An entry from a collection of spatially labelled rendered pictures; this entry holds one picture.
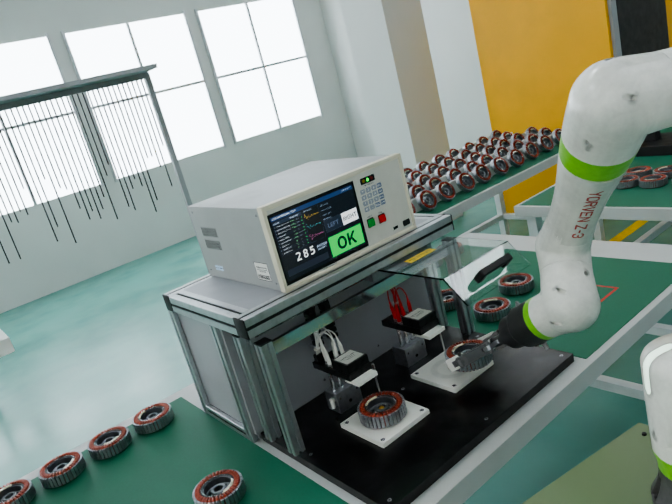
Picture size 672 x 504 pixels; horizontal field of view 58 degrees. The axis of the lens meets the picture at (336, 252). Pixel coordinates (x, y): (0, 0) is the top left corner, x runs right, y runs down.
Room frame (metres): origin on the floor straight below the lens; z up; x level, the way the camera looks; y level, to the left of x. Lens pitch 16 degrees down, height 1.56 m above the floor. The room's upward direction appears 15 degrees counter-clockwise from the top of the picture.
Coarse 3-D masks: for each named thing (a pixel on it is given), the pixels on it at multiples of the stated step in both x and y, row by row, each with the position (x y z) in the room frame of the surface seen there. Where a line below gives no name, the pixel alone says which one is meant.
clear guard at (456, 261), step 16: (448, 240) 1.52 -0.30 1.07; (464, 240) 1.49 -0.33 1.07; (480, 240) 1.46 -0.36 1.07; (496, 240) 1.42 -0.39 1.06; (432, 256) 1.43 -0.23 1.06; (448, 256) 1.40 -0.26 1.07; (464, 256) 1.37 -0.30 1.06; (480, 256) 1.34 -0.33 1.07; (496, 256) 1.35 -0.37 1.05; (512, 256) 1.36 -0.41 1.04; (400, 272) 1.38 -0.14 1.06; (416, 272) 1.35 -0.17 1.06; (432, 272) 1.32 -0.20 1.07; (448, 272) 1.29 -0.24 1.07; (464, 272) 1.29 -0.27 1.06; (496, 272) 1.31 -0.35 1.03; (512, 272) 1.32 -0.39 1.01; (464, 288) 1.25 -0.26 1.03; (480, 288) 1.26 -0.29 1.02
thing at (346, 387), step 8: (336, 384) 1.37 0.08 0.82; (344, 384) 1.36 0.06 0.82; (352, 384) 1.35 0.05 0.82; (328, 392) 1.34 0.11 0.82; (336, 392) 1.33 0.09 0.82; (344, 392) 1.33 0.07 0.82; (352, 392) 1.35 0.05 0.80; (360, 392) 1.36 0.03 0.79; (328, 400) 1.35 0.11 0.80; (336, 400) 1.32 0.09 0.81; (344, 400) 1.33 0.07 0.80; (352, 400) 1.34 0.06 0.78; (360, 400) 1.36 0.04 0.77; (336, 408) 1.33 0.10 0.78; (344, 408) 1.33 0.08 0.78
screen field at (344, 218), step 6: (348, 210) 1.43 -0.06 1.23; (354, 210) 1.44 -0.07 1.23; (336, 216) 1.41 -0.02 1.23; (342, 216) 1.42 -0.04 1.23; (348, 216) 1.43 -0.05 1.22; (354, 216) 1.44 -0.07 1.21; (324, 222) 1.39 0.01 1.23; (330, 222) 1.40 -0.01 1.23; (336, 222) 1.41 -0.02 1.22; (342, 222) 1.42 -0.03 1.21; (348, 222) 1.42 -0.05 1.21; (330, 228) 1.39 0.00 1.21; (336, 228) 1.40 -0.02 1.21
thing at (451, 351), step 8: (456, 344) 1.36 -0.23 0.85; (464, 344) 1.36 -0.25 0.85; (472, 344) 1.35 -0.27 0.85; (448, 352) 1.33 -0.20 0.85; (456, 352) 1.34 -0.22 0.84; (464, 352) 1.33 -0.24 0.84; (480, 360) 1.27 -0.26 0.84; (488, 360) 1.28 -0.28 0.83; (464, 368) 1.27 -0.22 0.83; (472, 368) 1.27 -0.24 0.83; (480, 368) 1.27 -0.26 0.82
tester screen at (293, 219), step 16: (336, 192) 1.42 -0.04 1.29; (352, 192) 1.44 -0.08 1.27; (304, 208) 1.36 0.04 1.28; (320, 208) 1.39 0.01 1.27; (336, 208) 1.41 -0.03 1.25; (272, 224) 1.31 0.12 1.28; (288, 224) 1.33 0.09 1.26; (304, 224) 1.35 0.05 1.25; (320, 224) 1.38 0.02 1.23; (352, 224) 1.43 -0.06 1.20; (288, 240) 1.32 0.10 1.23; (304, 240) 1.35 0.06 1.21; (320, 240) 1.37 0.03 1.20; (288, 256) 1.32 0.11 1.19; (336, 256) 1.39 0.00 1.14; (304, 272) 1.33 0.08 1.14
